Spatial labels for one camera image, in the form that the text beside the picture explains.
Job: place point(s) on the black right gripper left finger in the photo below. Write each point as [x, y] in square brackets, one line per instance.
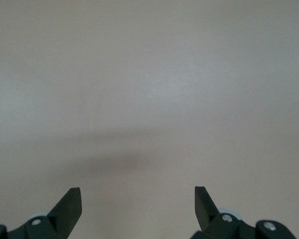
[64, 216]

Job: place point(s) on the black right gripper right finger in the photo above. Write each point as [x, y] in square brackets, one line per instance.
[206, 216]

